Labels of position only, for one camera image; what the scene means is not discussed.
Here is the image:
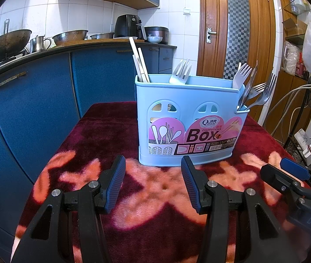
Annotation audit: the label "black air fryer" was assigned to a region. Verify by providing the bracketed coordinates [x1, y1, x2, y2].
[114, 14, 147, 41]

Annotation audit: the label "light blue utensil holder box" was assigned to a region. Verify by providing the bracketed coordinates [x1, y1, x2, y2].
[134, 74, 250, 166]

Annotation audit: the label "clear plastic bag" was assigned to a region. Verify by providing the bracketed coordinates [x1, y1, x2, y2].
[281, 41, 302, 74]

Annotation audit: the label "blue kitchen base cabinets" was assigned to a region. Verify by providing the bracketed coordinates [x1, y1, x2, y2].
[0, 44, 178, 252]

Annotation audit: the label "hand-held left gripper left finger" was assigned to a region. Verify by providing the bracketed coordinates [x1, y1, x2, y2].
[10, 155, 127, 263]

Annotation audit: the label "wooden door with glass panel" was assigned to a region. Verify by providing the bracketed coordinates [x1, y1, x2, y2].
[198, 0, 276, 121]

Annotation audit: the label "steel fork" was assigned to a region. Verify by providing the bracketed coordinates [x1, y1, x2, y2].
[247, 73, 278, 108]
[240, 82, 267, 108]

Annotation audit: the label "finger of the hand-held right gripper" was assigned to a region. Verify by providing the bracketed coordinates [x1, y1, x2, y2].
[260, 164, 298, 196]
[279, 157, 311, 181]

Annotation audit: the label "wooden chopstick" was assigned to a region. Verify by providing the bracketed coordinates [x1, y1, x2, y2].
[132, 55, 143, 83]
[138, 47, 150, 83]
[129, 37, 150, 83]

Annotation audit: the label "dark rice cooker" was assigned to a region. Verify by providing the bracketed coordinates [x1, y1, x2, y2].
[145, 27, 170, 45]

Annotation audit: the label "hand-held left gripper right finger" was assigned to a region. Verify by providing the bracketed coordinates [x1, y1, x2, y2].
[181, 156, 301, 263]

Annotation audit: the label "grey cables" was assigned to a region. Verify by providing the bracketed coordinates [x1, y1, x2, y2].
[265, 84, 311, 143]

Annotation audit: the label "steel basin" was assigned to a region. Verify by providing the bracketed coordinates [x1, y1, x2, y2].
[90, 32, 115, 40]

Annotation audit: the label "white power strip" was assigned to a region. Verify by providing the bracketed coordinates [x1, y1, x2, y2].
[294, 128, 311, 167]

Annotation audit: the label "cardboard box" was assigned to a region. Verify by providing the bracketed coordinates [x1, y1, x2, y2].
[281, 19, 308, 37]

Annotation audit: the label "metal door handle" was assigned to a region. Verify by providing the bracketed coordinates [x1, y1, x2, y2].
[205, 27, 217, 44]

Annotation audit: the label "dark wok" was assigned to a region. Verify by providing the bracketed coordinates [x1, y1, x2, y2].
[0, 30, 32, 65]

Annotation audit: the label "wooden shelf unit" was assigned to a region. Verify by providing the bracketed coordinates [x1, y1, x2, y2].
[265, 0, 311, 143]

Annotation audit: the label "red floral plush blanket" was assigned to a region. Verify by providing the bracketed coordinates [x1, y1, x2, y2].
[13, 101, 311, 263]

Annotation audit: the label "white jar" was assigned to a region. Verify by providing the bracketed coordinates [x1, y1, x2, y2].
[290, 0, 305, 14]

